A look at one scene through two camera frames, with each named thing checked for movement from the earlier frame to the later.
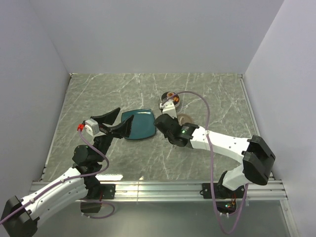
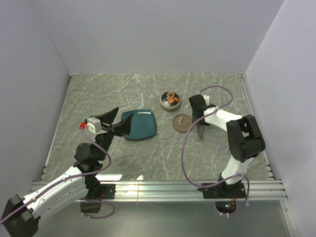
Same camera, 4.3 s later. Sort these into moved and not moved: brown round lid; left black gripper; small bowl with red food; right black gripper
Moved: right black gripper
Not moved: left black gripper; small bowl with red food; brown round lid
